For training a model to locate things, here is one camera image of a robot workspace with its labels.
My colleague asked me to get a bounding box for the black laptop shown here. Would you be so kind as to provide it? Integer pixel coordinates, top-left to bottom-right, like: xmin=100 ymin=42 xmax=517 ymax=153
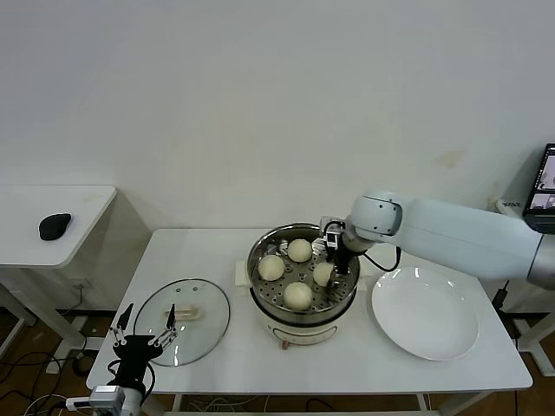
xmin=522 ymin=143 xmax=555 ymax=235

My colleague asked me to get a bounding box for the black computer mouse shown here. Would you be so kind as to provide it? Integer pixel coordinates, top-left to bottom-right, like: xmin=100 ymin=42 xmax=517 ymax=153
xmin=37 ymin=212 xmax=73 ymax=241

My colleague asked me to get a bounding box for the white laptop desk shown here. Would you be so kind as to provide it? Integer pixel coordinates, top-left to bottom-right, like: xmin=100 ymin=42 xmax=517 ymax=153
xmin=487 ymin=197 xmax=555 ymax=378

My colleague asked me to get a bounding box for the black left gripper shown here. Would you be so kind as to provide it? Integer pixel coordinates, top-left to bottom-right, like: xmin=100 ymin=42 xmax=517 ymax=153
xmin=108 ymin=302 xmax=179 ymax=390

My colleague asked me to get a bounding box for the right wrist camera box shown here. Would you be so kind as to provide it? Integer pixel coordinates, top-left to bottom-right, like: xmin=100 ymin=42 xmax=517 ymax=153
xmin=319 ymin=217 xmax=348 ymax=251

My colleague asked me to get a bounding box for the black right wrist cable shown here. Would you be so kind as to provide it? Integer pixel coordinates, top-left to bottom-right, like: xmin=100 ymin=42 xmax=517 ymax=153
xmin=362 ymin=245 xmax=402 ymax=273

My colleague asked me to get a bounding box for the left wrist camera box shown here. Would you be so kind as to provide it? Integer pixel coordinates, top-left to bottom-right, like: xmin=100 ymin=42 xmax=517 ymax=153
xmin=64 ymin=385 xmax=127 ymax=412

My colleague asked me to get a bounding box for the white round plate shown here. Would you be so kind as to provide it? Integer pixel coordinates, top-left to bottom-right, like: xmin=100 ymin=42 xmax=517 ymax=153
xmin=370 ymin=267 xmax=480 ymax=361

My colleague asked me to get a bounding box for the white steamed baozi bun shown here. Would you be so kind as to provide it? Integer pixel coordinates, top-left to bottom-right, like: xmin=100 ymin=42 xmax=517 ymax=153
xmin=258 ymin=254 xmax=286 ymax=282
xmin=287 ymin=237 xmax=313 ymax=263
xmin=311 ymin=262 xmax=335 ymax=287
xmin=283 ymin=281 xmax=314 ymax=310

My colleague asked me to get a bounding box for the glass lid with white handle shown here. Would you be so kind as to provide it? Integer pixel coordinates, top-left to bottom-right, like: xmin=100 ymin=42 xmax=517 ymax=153
xmin=133 ymin=278 xmax=231 ymax=367

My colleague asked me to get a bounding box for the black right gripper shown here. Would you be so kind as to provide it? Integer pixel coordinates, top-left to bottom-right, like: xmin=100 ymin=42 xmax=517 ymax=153
xmin=325 ymin=243 xmax=352 ymax=291

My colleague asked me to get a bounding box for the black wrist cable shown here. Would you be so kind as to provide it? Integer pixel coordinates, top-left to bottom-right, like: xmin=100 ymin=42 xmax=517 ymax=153
xmin=362 ymin=245 xmax=402 ymax=273
xmin=108 ymin=361 xmax=155 ymax=404

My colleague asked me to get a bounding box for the steel steamer basket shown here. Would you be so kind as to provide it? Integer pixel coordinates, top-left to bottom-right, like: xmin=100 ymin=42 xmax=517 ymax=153
xmin=233 ymin=223 xmax=373 ymax=324

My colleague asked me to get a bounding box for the white side table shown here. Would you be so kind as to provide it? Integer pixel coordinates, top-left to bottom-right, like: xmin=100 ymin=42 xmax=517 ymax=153
xmin=0 ymin=185 xmax=153 ymax=361

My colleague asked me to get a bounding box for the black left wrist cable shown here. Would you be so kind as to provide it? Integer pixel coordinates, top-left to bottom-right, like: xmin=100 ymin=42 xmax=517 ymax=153
xmin=108 ymin=361 xmax=155 ymax=404

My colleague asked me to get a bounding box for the black cable with adapter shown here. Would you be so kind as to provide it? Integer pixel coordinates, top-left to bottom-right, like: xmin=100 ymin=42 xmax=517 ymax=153
xmin=492 ymin=279 xmax=511 ymax=313

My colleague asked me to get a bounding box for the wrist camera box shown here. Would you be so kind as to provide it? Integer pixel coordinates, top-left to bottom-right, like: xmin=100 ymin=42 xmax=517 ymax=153
xmin=319 ymin=217 xmax=348 ymax=251
xmin=64 ymin=385 xmax=127 ymax=412

